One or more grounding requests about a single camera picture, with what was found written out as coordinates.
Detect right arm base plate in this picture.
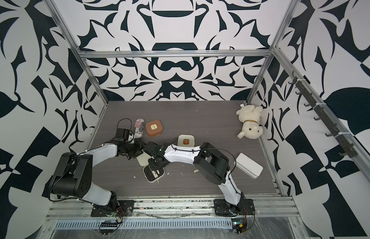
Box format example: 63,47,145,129
213,198,255,217

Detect wall hook rail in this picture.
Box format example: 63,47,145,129
289,71,359,158

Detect cream nail kit case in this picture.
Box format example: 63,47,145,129
136,151,165,183
177,134,195,147

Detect crushed flag print can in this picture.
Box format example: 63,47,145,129
134,119,145,138

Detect right circuit board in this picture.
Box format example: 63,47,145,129
231,218,247,234

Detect white teddy bear plush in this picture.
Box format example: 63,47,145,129
236,105,263,139

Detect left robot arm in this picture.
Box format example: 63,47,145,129
48,128,145,212

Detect brown nail kit case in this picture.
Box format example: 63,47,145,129
145,119,163,137

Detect left circuit board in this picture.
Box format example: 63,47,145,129
98,221,120,234

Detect circuit board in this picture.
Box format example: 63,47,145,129
231,218,247,234
98,221,120,234

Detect white box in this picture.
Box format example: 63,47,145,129
236,153,263,179

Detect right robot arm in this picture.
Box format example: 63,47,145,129
143,141,245,212

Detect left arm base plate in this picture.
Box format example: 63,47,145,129
91,200,135,218

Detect cream nail clipper large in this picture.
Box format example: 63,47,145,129
147,169,156,180

